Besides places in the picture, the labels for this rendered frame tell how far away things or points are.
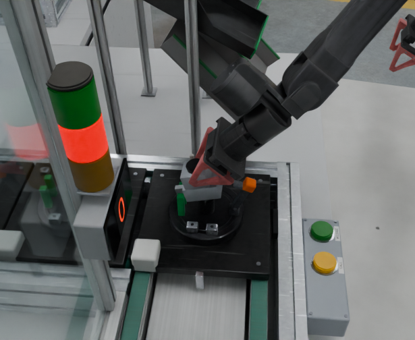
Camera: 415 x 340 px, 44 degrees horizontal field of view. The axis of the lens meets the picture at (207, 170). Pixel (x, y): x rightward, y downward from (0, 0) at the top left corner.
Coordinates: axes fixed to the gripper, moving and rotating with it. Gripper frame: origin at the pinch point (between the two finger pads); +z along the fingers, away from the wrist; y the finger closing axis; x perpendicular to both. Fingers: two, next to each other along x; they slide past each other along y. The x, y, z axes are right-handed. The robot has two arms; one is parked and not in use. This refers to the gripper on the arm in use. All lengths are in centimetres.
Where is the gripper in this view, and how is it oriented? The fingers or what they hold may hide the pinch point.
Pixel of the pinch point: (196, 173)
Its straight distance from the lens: 89.1
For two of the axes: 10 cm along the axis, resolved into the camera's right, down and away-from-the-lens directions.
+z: -6.5, 4.8, 5.8
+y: -1.3, 6.9, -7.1
